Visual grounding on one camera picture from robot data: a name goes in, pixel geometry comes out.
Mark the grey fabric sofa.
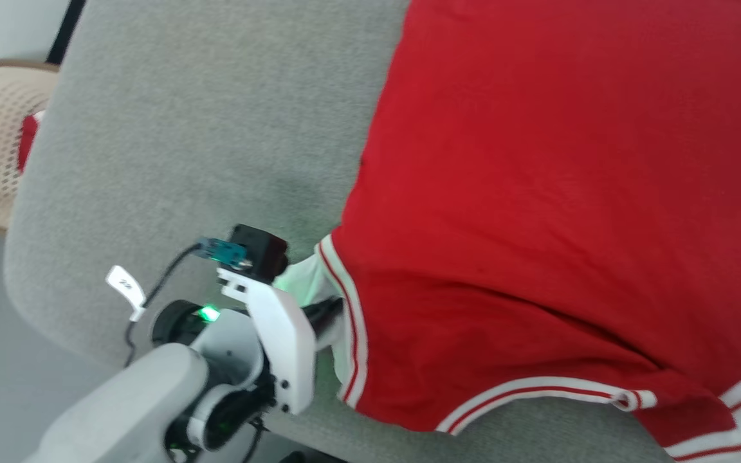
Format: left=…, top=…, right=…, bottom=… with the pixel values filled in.
left=4, top=0, right=741, bottom=463

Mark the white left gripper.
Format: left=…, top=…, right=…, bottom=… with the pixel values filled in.
left=216, top=267, right=345, bottom=415

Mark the white cable label tag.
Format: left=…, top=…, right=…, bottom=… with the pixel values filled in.
left=105, top=265, right=147, bottom=322

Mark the red garment with white trim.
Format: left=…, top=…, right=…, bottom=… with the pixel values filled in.
left=273, top=0, right=741, bottom=463

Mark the red cloth in basket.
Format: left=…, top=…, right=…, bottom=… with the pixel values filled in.
left=17, top=111, right=47, bottom=174

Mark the black cable with teal connector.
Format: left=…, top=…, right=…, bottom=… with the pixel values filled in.
left=123, top=237, right=246, bottom=368

